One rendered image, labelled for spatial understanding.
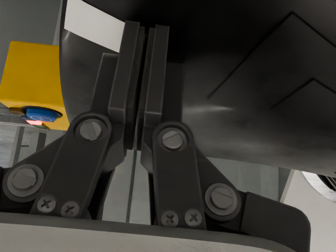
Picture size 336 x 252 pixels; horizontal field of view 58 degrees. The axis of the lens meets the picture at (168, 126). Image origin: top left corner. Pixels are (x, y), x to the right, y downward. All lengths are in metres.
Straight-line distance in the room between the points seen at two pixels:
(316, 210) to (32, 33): 0.91
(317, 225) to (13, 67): 0.51
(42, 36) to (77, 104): 0.89
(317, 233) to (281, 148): 0.39
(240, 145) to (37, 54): 0.34
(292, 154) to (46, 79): 0.34
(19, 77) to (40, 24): 0.64
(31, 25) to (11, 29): 0.06
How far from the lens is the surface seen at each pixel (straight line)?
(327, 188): 0.45
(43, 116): 0.45
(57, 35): 0.55
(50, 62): 0.45
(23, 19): 1.11
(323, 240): 0.58
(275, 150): 0.19
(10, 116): 1.00
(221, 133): 0.17
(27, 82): 0.45
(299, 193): 0.50
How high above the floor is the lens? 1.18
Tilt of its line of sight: 14 degrees down
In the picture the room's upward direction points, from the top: 175 degrees counter-clockwise
